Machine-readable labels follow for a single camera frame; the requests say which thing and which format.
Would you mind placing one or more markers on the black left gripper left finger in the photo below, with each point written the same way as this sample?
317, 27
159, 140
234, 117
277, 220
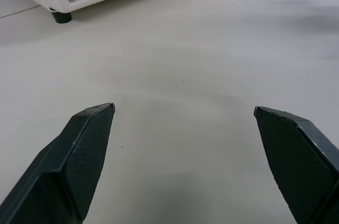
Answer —
63, 171

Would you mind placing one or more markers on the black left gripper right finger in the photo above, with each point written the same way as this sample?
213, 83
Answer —
296, 165

